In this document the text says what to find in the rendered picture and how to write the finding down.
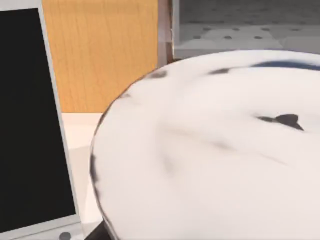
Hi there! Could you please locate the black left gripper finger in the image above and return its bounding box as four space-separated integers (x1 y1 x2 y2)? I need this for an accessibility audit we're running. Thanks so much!
83 218 119 240

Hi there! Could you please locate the white round clock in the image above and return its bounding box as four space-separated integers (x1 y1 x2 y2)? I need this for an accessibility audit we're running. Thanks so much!
89 49 320 240

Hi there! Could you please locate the white phone with black screen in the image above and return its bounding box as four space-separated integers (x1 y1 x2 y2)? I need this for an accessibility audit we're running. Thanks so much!
0 4 88 240

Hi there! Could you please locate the pale wooden drawer front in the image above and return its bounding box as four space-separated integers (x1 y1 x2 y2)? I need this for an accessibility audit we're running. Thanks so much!
41 0 161 114

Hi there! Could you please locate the drawer with grey pierced inside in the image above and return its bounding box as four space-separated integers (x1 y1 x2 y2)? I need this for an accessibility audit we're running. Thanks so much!
158 0 320 66

